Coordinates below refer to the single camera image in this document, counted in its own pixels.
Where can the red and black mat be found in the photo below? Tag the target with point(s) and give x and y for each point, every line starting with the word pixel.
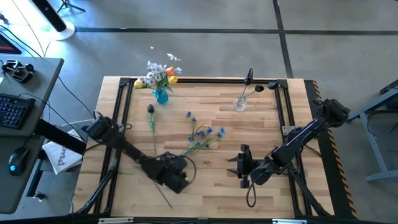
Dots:
pixel 7 46

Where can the white artificial flower bunch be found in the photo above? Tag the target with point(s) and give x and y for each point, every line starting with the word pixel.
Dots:
pixel 155 70

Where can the black backlit keyboard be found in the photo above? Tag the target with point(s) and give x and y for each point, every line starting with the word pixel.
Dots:
pixel 14 110

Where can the silver metal bracket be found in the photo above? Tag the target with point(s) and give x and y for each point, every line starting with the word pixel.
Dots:
pixel 115 220
pixel 289 221

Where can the black desk clamp device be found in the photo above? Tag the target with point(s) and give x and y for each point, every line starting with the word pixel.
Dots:
pixel 18 73

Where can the yellow artificial tulip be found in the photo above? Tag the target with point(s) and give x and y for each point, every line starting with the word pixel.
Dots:
pixel 138 83
pixel 173 79

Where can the grey side desk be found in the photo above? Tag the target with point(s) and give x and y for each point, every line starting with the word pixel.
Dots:
pixel 43 84

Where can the black tripod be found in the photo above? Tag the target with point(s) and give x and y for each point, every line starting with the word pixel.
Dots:
pixel 66 3

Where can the white-based black floor stand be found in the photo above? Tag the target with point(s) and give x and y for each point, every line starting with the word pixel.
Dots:
pixel 65 32

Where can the white paper sheet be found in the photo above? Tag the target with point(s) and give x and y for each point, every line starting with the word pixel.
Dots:
pixel 62 157

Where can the blue glass vase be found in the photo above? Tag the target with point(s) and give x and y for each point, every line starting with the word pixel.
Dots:
pixel 161 97

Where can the black hazard-striped edge strip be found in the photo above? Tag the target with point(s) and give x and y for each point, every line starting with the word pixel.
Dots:
pixel 329 174

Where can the black computer mouse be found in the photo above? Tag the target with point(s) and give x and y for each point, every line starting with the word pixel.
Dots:
pixel 18 160

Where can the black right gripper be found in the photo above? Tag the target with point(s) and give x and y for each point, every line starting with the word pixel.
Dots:
pixel 245 165

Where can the black aluminium table frame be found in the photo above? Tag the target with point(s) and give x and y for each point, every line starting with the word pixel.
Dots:
pixel 202 80

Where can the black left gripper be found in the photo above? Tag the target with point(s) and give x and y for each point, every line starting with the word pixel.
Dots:
pixel 168 171

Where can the black flat beam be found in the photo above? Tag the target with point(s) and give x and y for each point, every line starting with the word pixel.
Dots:
pixel 59 135

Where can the blue artificial flower bunch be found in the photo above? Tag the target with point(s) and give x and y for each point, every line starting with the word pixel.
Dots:
pixel 210 129

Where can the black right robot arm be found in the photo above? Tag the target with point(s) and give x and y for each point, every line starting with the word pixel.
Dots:
pixel 298 140

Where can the clear glass vase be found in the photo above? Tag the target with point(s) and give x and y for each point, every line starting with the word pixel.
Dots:
pixel 240 105

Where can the orange artificial tulip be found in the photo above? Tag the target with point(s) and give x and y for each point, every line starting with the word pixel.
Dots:
pixel 170 71

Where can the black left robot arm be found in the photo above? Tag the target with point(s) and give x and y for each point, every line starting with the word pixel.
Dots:
pixel 124 146

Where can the black table edge clamp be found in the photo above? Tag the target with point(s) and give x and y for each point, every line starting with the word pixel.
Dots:
pixel 250 72

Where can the grey metal table frame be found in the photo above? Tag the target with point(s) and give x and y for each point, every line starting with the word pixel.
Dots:
pixel 374 146

